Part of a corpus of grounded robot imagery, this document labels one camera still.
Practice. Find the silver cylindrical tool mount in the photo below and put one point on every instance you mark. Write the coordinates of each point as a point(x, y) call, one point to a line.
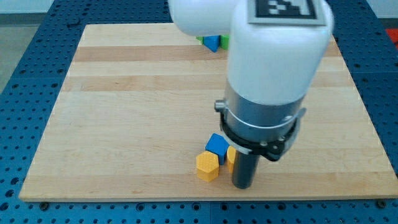
point(256, 128)

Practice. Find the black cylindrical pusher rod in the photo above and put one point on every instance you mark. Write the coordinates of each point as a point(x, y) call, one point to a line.
point(244, 169)

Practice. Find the yellow hexagon block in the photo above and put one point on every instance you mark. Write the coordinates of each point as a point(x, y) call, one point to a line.
point(207, 166)

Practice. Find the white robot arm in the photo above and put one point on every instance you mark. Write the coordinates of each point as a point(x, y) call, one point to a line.
point(274, 50)

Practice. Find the yellow round block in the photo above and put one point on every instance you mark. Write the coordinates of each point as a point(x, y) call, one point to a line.
point(230, 158)

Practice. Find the blue cube block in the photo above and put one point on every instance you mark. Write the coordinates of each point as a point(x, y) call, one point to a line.
point(219, 146)

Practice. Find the green block right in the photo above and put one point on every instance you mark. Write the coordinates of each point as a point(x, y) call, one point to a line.
point(224, 42)

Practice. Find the green block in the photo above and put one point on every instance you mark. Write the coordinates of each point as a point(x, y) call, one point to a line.
point(224, 42)
point(201, 39)

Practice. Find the blue triangle block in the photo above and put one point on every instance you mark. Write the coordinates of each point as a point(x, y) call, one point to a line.
point(212, 42)

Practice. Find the green block left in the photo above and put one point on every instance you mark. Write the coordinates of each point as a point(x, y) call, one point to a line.
point(201, 39)

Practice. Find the wooden board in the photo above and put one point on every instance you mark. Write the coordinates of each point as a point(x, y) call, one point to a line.
point(137, 107)

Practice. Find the black white fiducial marker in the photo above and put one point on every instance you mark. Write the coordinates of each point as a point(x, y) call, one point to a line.
point(286, 12)

